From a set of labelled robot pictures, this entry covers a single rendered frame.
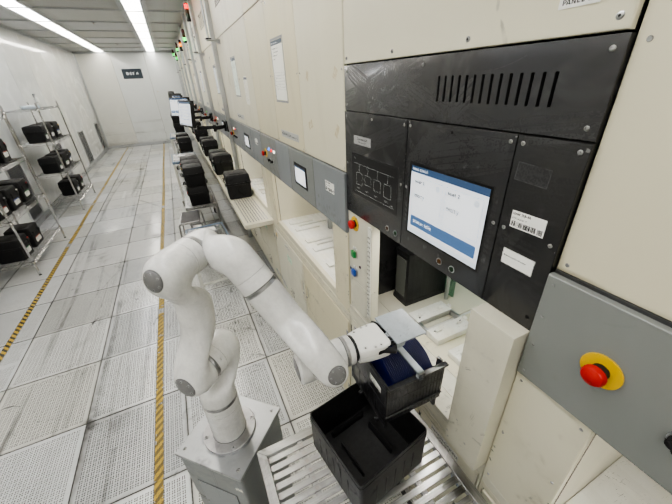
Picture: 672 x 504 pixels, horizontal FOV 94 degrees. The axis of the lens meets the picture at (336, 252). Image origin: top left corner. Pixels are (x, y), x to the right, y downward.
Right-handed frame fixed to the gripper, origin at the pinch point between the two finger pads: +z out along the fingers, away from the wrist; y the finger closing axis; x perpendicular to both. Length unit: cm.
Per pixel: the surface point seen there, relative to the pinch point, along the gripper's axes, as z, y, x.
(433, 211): 14.9, -7.6, 32.1
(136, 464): -113, -85, -126
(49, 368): -183, -198, -128
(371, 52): 15, -43, 72
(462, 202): 15.1, 2.1, 37.9
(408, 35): 15, -25, 75
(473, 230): 15.1, 6.9, 32.2
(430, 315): 43, -31, -35
